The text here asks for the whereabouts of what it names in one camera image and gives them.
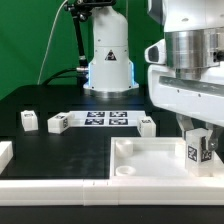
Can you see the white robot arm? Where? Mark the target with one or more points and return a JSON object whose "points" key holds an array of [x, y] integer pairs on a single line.
{"points": [[186, 72]]}

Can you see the white obstacle left wall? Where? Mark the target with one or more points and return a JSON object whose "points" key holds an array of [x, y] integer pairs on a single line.
{"points": [[6, 154]]}

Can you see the white obstacle front wall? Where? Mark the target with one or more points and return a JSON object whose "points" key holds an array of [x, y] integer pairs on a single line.
{"points": [[117, 191]]}

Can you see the white square table top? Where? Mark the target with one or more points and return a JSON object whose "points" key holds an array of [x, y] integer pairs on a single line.
{"points": [[161, 157]]}

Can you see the white obstacle wall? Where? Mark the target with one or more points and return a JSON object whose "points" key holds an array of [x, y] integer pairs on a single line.
{"points": [[6, 154], [117, 191]]}

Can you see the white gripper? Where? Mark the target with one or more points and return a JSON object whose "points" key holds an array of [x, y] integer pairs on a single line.
{"points": [[200, 99]]}

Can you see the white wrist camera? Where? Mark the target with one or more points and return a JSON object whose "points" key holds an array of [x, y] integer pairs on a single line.
{"points": [[156, 53]]}

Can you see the white fiducial marker sheet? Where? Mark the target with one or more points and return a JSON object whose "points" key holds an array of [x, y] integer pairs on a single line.
{"points": [[105, 118]]}

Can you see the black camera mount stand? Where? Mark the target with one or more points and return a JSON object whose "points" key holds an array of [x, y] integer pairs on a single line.
{"points": [[80, 11]]}

